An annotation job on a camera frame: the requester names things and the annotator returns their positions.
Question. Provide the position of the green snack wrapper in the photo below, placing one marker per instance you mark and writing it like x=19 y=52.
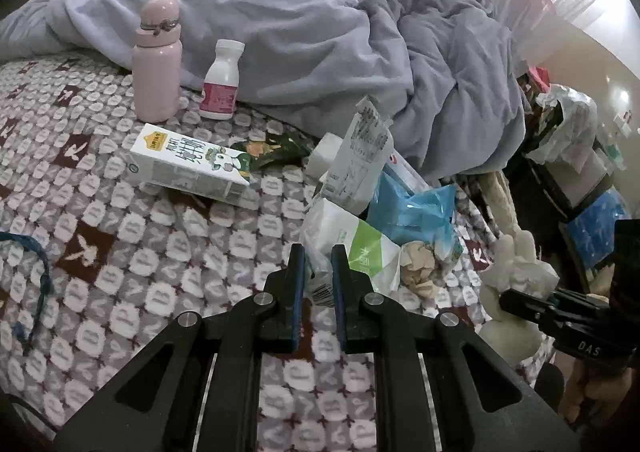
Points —
x=270 y=152

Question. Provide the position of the black table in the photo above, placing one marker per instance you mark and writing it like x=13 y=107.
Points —
x=550 y=192

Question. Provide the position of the small white box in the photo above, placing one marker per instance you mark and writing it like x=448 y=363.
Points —
x=322 y=152

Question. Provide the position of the blue wipes packet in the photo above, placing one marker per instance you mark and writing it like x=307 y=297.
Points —
x=410 y=212

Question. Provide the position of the lavender blanket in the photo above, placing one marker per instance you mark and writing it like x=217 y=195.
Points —
x=300 y=57

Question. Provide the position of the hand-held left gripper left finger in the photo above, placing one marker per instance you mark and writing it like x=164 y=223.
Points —
x=298 y=282

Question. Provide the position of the blue printed box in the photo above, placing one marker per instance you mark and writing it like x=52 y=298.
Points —
x=595 y=227

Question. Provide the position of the white plastic bag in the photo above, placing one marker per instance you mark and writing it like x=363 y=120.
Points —
x=565 y=117

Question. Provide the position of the white bottle pink label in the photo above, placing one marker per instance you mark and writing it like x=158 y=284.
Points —
x=220 y=97

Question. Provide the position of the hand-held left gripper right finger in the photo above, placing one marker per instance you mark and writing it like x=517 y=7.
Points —
x=339 y=282

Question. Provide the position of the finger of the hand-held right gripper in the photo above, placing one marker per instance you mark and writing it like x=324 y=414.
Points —
x=530 y=309

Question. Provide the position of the white plush toy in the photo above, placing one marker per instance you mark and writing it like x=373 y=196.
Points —
x=520 y=262

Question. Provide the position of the crumpled tall white carton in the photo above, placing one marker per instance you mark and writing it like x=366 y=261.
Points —
x=355 y=162

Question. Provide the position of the white green tissue packet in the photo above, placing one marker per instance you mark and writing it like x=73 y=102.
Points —
x=360 y=242

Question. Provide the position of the white blue wrapper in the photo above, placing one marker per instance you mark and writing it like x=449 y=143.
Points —
x=407 y=172

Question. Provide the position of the crumpled paper ball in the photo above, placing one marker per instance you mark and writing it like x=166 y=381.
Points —
x=417 y=267

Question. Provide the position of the white milk carton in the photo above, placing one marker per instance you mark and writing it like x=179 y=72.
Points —
x=175 y=162

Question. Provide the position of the patterned bed sheet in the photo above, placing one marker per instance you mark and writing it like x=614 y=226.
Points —
x=125 y=257

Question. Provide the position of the pink thermos bottle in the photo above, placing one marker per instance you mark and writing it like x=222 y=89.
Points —
x=155 y=72

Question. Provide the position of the person's right hand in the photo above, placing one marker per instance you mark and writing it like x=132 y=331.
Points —
x=600 y=397

